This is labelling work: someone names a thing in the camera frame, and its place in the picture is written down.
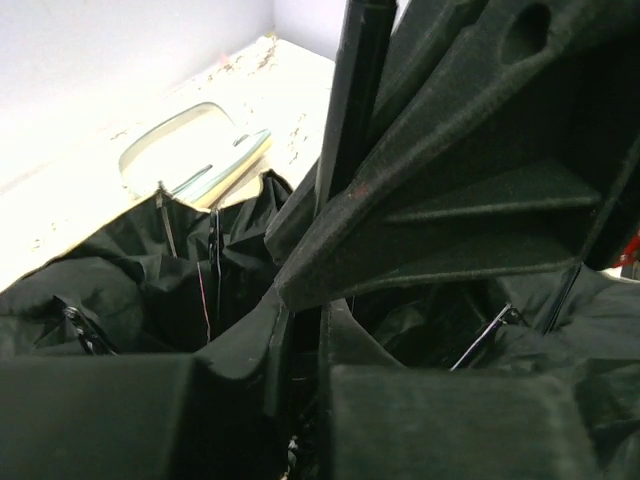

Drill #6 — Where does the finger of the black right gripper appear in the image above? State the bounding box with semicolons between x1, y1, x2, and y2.
274;1;639;311
265;1;486;260

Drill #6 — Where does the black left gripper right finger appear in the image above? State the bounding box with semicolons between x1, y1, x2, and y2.
318;301;614;479

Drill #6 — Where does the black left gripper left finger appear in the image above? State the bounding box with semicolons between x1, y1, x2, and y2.
1;293;289;479

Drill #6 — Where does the beige folding umbrella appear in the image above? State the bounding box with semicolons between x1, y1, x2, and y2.
1;171;639;479

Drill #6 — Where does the beige zippered umbrella case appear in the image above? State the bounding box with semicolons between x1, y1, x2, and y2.
118;102;272;208

